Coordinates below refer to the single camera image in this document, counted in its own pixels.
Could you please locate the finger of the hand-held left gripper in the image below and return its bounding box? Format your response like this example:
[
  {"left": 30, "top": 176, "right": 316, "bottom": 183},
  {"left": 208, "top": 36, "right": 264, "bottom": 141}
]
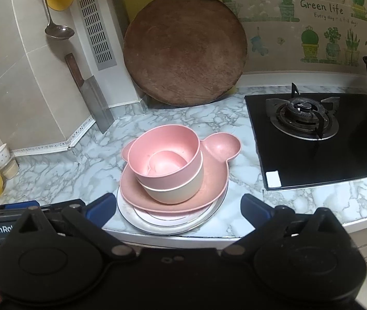
[
  {"left": 0, "top": 199, "right": 86, "bottom": 222},
  {"left": 0, "top": 200, "right": 39, "bottom": 212}
]

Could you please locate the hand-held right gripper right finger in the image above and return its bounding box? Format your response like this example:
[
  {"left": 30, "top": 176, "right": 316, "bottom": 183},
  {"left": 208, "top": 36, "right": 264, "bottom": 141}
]
[{"left": 222, "top": 194, "right": 344, "bottom": 260}]

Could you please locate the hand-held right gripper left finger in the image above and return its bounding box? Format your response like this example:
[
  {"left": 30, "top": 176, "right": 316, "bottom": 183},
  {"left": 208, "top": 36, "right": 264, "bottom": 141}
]
[{"left": 17, "top": 193, "right": 137, "bottom": 260}]

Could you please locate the large white plate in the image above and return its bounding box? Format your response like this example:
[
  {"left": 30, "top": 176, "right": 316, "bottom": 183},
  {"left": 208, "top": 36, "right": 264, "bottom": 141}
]
[{"left": 116, "top": 184, "right": 229, "bottom": 236}]

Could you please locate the small white plate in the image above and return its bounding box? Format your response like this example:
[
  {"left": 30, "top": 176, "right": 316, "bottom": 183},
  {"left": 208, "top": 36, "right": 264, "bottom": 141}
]
[{"left": 134, "top": 205, "right": 216, "bottom": 228}]

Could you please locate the pink bowl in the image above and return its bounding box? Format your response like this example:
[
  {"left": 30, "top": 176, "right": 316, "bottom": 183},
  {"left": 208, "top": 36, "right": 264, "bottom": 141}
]
[{"left": 128, "top": 125, "right": 202, "bottom": 186}]

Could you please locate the pink bear-shaped plate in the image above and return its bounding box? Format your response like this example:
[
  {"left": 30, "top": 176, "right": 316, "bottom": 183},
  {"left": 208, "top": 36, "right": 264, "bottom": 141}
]
[{"left": 120, "top": 132, "right": 243, "bottom": 214}]

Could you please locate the cream bowl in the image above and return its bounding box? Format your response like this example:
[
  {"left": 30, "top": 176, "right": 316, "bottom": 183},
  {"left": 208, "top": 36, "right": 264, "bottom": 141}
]
[{"left": 136, "top": 160, "right": 204, "bottom": 205}]

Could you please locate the white stove label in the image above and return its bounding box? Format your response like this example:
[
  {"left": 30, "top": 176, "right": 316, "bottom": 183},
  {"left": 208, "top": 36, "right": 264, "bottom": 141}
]
[{"left": 265, "top": 170, "right": 282, "bottom": 188}]

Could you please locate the beige plastic container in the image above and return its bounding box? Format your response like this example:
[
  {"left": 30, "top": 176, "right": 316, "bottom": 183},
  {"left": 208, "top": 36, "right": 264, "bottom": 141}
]
[{"left": 1, "top": 158, "right": 20, "bottom": 181}]

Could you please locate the white music-note edge strip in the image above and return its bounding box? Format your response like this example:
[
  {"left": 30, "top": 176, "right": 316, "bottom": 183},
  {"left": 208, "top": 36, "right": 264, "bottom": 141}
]
[{"left": 9, "top": 116, "right": 96, "bottom": 156}]

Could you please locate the black gas stove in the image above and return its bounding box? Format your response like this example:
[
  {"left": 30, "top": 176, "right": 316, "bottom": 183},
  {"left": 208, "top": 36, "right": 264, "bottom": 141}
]
[{"left": 244, "top": 92, "right": 367, "bottom": 192}]

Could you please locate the stove burner grate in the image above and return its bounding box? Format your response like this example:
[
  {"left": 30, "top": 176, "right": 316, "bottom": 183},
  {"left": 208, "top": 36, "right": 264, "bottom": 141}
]
[{"left": 265, "top": 83, "right": 340, "bottom": 141}]

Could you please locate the grey vent grille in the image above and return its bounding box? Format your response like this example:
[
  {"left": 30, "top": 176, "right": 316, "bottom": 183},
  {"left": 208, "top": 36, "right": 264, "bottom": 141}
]
[{"left": 75, "top": 0, "right": 118, "bottom": 71}]

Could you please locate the round wooden cutting board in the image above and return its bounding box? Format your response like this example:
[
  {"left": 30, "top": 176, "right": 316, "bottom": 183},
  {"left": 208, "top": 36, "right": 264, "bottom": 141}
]
[{"left": 123, "top": 0, "right": 248, "bottom": 107}]

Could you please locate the metal ladle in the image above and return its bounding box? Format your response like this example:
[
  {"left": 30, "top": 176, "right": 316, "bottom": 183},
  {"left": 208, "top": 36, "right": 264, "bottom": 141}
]
[{"left": 36, "top": 0, "right": 75, "bottom": 40}]

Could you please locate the cleaver with wooden handle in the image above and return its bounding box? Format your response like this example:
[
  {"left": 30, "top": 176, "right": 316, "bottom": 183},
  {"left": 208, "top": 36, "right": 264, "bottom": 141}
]
[{"left": 65, "top": 52, "right": 115, "bottom": 134}]

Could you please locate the green plant wall sticker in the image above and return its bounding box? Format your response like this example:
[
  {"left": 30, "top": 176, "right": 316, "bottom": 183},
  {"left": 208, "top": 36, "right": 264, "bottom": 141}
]
[{"left": 216, "top": 0, "right": 367, "bottom": 75}]

